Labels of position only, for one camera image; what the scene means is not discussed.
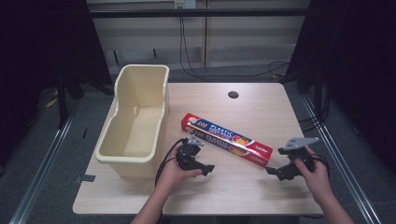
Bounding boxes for cream plastic bin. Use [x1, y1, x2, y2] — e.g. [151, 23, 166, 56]
[94, 63, 171, 179]

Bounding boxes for black tape piece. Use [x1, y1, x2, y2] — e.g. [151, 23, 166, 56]
[74, 174, 96, 184]

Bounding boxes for red and blue plastic wrap box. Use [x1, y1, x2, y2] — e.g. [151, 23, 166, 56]
[180, 112, 274, 168]

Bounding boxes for metal floor rail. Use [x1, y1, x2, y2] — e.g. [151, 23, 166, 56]
[8, 102, 82, 224]
[301, 92, 382, 224]

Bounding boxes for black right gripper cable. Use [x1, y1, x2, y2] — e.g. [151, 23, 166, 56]
[311, 153, 331, 180]

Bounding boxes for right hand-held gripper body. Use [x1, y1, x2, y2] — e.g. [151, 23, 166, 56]
[277, 136, 320, 178]

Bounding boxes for white wall socket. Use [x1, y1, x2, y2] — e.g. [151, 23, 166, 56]
[174, 0, 197, 9]

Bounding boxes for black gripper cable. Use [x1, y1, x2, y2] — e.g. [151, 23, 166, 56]
[154, 137, 189, 189]
[311, 153, 331, 180]

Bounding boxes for black wall cable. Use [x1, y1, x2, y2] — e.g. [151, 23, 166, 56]
[178, 16, 291, 84]

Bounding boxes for black metal stand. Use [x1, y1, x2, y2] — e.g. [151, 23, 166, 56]
[55, 69, 76, 130]

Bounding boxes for yellow floor tape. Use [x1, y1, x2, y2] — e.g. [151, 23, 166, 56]
[45, 91, 60, 109]

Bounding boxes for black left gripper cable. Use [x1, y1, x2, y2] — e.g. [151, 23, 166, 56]
[154, 137, 189, 189]

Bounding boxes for black floor cables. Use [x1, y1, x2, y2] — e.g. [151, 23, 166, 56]
[297, 92, 331, 134]

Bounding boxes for person's left hand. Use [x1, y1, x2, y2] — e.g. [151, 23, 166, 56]
[155, 145, 204, 200]

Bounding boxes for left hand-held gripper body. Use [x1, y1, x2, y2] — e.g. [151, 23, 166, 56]
[176, 135, 205, 172]

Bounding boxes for person's right hand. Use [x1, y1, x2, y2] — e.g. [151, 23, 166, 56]
[293, 146, 334, 207]

